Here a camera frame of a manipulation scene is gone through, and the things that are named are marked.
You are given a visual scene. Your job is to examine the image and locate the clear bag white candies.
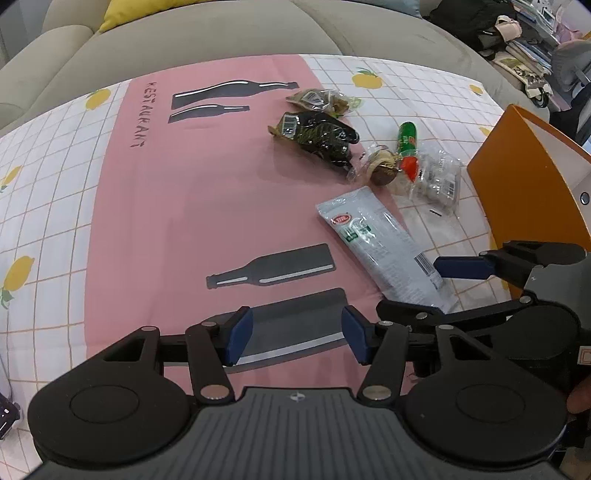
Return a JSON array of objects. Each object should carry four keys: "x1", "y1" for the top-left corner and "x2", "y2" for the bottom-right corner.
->
[{"x1": 409, "y1": 146, "x2": 463, "y2": 214}]

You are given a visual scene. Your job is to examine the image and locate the grey white packet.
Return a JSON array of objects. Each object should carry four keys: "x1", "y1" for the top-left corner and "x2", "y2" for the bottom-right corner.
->
[{"x1": 317, "y1": 187, "x2": 457, "y2": 313}]

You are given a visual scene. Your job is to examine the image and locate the small red brown snack packet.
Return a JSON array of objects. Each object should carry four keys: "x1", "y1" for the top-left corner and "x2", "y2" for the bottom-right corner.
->
[{"x1": 359, "y1": 143, "x2": 420, "y2": 188}]

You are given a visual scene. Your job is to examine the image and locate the dark black snack packet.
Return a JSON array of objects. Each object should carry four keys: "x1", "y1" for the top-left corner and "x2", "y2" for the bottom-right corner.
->
[{"x1": 267, "y1": 111, "x2": 360, "y2": 178}]

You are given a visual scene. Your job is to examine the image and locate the green sausage stick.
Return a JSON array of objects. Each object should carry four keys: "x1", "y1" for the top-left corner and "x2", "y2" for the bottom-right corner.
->
[{"x1": 397, "y1": 121, "x2": 417, "y2": 157}]

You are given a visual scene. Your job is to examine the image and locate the person right hand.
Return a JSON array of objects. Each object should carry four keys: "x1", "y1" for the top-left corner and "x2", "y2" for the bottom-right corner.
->
[{"x1": 566, "y1": 363, "x2": 591, "y2": 414}]

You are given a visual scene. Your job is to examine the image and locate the orange storage box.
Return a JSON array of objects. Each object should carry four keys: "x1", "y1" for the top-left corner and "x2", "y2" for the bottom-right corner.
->
[{"x1": 466, "y1": 103, "x2": 591, "y2": 296}]

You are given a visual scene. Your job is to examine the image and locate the pink white lemon tablecloth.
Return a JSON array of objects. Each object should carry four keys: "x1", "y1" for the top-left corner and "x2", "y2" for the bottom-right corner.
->
[{"x1": 0, "y1": 53, "x2": 514, "y2": 471}]

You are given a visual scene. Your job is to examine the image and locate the brown nuts clear packet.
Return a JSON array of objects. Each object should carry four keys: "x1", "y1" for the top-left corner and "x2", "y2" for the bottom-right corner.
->
[{"x1": 286, "y1": 89, "x2": 363, "y2": 118}]

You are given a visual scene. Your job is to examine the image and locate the grey office chair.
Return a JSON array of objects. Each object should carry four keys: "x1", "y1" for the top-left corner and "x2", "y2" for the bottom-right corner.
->
[{"x1": 549, "y1": 39, "x2": 590, "y2": 112}]

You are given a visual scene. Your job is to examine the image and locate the black bag on sofa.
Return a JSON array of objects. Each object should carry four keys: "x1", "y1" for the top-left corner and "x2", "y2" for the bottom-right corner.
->
[{"x1": 429, "y1": 0, "x2": 517, "y2": 38}]

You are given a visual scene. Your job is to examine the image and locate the pile of books and clutter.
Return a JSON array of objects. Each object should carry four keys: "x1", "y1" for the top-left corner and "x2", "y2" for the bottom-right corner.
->
[{"x1": 483, "y1": 1, "x2": 590, "y2": 108}]

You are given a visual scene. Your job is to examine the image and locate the beige grey sofa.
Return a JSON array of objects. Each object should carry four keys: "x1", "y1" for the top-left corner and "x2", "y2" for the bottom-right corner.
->
[{"x1": 1, "y1": 1, "x2": 549, "y2": 134}]

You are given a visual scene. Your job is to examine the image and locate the yellow cushion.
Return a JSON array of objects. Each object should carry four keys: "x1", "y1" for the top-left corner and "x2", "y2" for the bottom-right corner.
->
[{"x1": 98, "y1": 0, "x2": 202, "y2": 33}]

